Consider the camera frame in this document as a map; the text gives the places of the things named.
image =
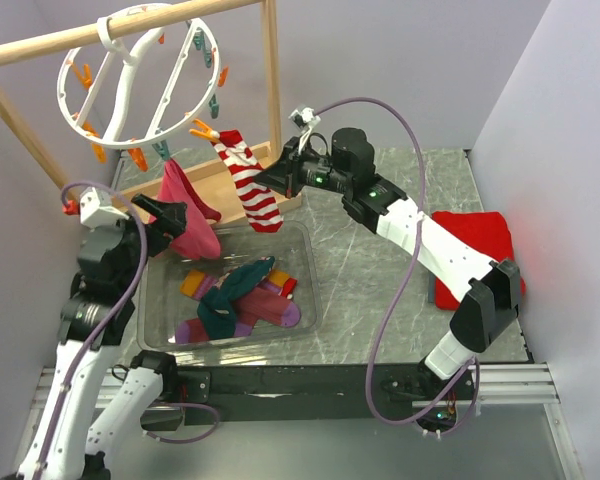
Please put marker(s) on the folded red cloth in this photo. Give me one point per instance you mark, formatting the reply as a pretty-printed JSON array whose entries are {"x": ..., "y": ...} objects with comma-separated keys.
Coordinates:
[{"x": 486, "y": 232}]

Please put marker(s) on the wooden drying rack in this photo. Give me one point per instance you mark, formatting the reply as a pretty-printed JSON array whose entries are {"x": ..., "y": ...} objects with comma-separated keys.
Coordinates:
[{"x": 211, "y": 179}]

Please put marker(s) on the red white striped sock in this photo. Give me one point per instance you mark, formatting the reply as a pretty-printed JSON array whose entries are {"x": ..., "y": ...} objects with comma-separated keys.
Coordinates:
[
  {"x": 284, "y": 282},
  {"x": 258, "y": 202}
]

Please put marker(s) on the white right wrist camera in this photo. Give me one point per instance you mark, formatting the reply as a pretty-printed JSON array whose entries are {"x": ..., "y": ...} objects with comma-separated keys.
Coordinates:
[{"x": 306, "y": 120}]

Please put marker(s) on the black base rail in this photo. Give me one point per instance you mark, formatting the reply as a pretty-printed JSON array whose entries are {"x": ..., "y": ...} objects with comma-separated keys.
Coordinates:
[{"x": 309, "y": 392}]

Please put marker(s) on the aluminium frame rail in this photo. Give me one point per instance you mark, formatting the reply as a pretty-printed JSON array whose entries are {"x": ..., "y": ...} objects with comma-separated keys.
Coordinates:
[{"x": 508, "y": 384}]

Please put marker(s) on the pink sock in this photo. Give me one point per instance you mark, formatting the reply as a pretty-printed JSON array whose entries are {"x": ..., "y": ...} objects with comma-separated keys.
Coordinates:
[{"x": 198, "y": 240}]

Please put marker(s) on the dark teal sock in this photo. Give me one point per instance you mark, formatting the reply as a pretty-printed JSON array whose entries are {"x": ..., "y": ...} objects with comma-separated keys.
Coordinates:
[
  {"x": 241, "y": 281},
  {"x": 217, "y": 313}
]

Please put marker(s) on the purple sock with orange cuff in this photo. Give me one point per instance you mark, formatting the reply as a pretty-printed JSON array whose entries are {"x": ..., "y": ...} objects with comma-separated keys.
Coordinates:
[{"x": 262, "y": 303}]

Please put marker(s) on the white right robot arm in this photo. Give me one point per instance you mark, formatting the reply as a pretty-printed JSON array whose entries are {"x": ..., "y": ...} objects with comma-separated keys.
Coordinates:
[{"x": 488, "y": 290}]

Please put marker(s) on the white round sock hanger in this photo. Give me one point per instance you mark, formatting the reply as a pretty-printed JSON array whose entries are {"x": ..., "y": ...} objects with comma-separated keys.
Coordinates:
[{"x": 133, "y": 99}]

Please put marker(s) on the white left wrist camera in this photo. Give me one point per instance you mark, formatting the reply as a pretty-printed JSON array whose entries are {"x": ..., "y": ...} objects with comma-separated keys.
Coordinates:
[{"x": 92, "y": 207}]

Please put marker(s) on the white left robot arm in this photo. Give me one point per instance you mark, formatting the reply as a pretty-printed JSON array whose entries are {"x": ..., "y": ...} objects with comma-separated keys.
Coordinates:
[{"x": 67, "y": 445}]

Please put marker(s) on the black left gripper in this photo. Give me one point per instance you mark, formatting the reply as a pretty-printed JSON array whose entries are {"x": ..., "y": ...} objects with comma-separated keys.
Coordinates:
[{"x": 169, "y": 223}]

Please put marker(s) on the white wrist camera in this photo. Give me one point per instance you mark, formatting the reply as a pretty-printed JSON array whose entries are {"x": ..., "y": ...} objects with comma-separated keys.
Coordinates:
[
  {"x": 306, "y": 120},
  {"x": 92, "y": 207}
]

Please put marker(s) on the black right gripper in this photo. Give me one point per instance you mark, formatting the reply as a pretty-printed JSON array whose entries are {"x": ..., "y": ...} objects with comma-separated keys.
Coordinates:
[{"x": 284, "y": 176}]

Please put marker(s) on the clear plastic bin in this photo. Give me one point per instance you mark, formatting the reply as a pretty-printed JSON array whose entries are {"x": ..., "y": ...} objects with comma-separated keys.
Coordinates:
[{"x": 162, "y": 307}]

